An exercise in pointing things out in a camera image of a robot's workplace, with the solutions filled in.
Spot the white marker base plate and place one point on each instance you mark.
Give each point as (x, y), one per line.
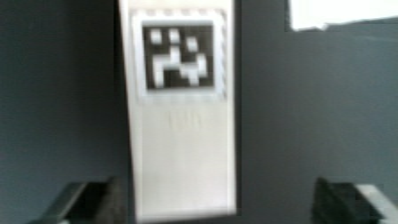
(315, 14)

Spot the white desk leg front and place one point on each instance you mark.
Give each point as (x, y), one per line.
(178, 53)

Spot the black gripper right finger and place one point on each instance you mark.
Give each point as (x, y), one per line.
(350, 204)

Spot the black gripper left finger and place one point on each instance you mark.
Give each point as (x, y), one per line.
(87, 204)

